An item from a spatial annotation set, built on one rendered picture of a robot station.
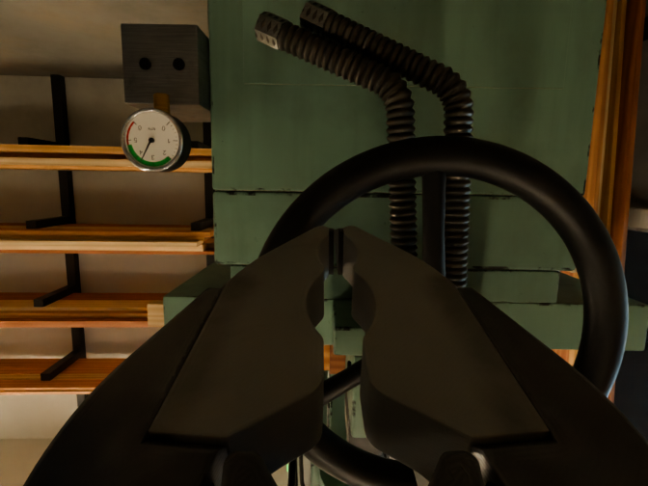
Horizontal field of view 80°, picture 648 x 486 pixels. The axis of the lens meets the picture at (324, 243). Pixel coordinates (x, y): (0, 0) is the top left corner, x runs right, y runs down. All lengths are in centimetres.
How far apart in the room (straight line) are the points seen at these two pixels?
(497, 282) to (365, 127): 24
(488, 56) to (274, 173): 27
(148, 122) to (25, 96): 309
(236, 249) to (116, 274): 282
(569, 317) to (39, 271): 337
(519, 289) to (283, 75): 38
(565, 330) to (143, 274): 292
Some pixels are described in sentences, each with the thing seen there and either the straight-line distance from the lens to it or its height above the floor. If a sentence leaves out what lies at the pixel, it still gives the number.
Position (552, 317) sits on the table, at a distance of 56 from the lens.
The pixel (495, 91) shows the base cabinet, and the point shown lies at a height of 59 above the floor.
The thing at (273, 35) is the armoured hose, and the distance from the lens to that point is 39.
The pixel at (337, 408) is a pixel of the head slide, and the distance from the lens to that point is 84.
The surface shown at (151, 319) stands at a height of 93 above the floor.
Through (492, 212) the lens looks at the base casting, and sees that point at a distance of 50.
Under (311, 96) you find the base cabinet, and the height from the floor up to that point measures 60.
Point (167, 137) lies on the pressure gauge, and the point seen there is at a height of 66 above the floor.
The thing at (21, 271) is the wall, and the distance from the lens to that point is 362.
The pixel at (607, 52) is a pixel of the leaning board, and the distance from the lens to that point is 191.
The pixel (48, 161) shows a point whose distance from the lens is 284.
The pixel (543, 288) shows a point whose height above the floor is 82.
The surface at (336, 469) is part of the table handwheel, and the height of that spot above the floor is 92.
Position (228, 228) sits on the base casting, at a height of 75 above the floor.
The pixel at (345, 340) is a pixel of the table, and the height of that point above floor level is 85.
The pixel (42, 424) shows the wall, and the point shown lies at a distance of 400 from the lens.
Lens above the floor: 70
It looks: 8 degrees up
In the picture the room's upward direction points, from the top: 179 degrees counter-clockwise
